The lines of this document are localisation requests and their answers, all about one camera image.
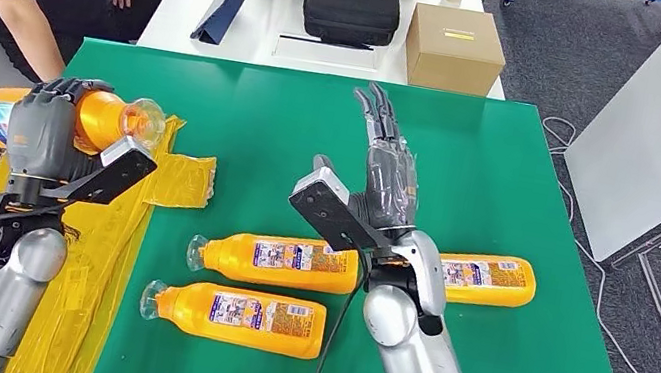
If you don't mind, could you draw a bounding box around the yellow taped cardboard sheet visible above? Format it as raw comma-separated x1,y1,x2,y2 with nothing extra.
0,83,227,373

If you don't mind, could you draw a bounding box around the black carrying case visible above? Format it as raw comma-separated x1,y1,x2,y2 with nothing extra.
298,0,404,54

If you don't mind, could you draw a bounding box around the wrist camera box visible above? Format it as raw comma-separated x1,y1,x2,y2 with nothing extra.
281,161,404,263
36,122,163,216

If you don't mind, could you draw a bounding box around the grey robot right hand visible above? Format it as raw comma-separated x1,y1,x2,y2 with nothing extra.
302,74,438,241

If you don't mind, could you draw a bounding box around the tablet with dark blue cover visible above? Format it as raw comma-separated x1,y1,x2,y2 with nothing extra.
188,0,247,50

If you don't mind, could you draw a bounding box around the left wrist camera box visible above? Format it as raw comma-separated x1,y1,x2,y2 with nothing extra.
36,122,163,216

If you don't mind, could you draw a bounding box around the brown cardboard box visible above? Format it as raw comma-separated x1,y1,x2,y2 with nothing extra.
397,0,513,101

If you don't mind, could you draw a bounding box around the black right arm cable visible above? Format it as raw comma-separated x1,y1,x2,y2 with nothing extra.
315,246,371,373

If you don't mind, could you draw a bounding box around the white desk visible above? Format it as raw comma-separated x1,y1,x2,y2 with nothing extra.
136,0,523,109

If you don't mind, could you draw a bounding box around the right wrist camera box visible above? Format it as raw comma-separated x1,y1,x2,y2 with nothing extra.
281,161,404,263

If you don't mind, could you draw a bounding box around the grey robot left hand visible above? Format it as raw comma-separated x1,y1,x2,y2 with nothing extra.
0,66,118,191

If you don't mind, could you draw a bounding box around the orange detergent bottle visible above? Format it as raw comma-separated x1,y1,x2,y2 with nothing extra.
0,73,171,178
432,245,542,317
183,220,365,302
135,271,330,363

